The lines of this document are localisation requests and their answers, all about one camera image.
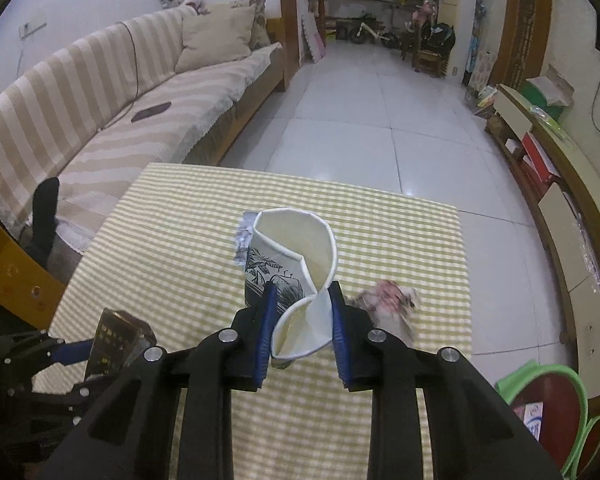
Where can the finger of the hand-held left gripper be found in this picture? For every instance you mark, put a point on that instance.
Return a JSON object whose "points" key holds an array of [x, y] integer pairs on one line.
{"points": [[65, 391], [72, 351]]}

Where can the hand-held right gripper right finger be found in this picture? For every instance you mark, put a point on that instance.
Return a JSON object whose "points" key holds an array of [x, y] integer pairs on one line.
{"points": [[341, 345]]}

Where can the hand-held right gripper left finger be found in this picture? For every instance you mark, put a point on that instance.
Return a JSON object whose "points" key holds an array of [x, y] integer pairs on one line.
{"points": [[265, 332]]}

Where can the dark brown box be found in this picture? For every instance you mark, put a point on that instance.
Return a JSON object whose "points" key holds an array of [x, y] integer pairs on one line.
{"points": [[115, 340]]}

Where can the crushed white paper cup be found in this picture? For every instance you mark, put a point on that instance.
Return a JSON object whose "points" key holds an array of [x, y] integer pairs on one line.
{"points": [[290, 232]]}

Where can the red bin with green rim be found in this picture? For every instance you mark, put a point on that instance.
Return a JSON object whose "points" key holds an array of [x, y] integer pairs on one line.
{"points": [[545, 385]]}

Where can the crumpled pink white wrapper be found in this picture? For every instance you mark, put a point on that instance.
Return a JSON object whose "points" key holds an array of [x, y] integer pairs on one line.
{"points": [[387, 300]]}

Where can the crumpled silver foil wrapper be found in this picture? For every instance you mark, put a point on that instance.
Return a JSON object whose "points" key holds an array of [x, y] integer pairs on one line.
{"points": [[242, 240]]}

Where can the yellow wooden board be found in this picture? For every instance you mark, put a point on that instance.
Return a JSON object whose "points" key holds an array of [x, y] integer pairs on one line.
{"points": [[15, 270]]}

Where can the yellow striped tablecloth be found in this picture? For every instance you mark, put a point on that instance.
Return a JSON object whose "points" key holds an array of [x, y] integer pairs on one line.
{"points": [[180, 220]]}

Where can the white blue packet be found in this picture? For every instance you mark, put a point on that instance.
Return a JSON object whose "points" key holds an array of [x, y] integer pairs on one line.
{"points": [[527, 420]]}

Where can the beige striped sofa cover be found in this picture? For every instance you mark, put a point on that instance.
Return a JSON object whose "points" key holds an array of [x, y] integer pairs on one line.
{"points": [[80, 110]]}

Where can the wooden sofa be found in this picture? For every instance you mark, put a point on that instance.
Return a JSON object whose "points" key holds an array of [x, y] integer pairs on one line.
{"points": [[260, 90]]}

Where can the dark phone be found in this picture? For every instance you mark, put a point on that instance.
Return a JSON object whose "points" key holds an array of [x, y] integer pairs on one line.
{"points": [[151, 111]]}

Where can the wooden television cabinet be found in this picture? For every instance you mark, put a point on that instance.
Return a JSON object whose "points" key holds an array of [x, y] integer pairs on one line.
{"points": [[575, 240]]}

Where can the red books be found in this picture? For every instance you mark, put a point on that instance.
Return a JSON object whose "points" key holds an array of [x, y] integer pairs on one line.
{"points": [[540, 157]]}

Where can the colourful books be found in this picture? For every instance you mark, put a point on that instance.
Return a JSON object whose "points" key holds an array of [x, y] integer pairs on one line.
{"points": [[486, 100]]}

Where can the small wooden chair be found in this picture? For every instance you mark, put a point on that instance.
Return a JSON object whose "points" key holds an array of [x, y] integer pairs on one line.
{"points": [[427, 62]]}

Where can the plain beige pillow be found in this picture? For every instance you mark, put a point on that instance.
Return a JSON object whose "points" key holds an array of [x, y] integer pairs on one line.
{"points": [[215, 40]]}

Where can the pink white foam panels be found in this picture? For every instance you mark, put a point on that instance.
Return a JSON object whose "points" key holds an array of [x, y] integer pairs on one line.
{"points": [[315, 37]]}

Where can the patterned pillow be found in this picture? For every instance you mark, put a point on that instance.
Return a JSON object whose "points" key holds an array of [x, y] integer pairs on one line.
{"points": [[260, 20]]}

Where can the white balance bike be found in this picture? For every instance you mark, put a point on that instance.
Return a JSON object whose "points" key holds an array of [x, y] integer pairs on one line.
{"points": [[372, 32]]}

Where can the green box with papers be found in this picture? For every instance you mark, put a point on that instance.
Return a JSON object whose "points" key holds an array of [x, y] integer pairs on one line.
{"points": [[535, 97]]}

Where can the pink white plush toy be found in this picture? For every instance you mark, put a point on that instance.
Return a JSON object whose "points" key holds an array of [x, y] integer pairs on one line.
{"points": [[195, 2]]}

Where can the pink doll toy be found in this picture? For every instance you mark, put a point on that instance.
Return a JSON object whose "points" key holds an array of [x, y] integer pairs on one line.
{"points": [[422, 15]]}

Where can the white standing air conditioner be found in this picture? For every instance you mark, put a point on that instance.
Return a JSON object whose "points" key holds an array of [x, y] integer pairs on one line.
{"points": [[450, 10]]}

